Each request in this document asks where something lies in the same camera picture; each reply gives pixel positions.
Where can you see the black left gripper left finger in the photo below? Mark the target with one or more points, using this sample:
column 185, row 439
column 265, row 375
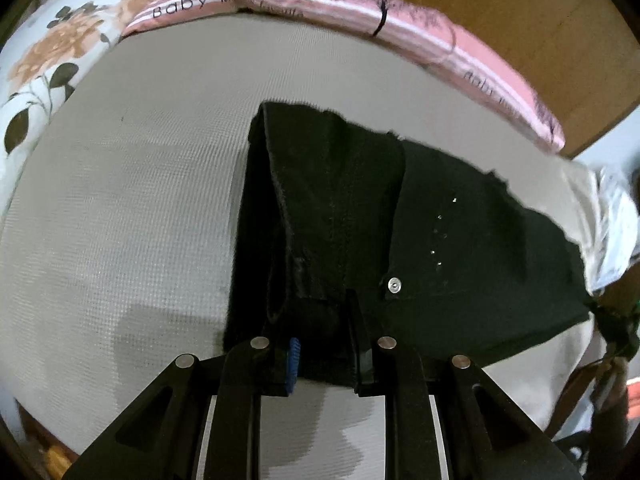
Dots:
column 197, row 419

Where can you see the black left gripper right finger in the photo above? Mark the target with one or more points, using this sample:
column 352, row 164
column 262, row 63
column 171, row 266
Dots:
column 447, row 419

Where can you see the black pants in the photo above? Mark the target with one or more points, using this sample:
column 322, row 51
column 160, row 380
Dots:
column 347, row 235

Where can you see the grey mesh bed mat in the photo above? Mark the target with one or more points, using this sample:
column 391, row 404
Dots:
column 117, row 251

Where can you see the pink striped long pillow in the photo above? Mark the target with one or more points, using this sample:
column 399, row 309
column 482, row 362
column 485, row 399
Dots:
column 425, row 36

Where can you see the white floral pillow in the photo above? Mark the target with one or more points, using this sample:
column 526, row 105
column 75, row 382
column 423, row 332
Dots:
column 42, row 64

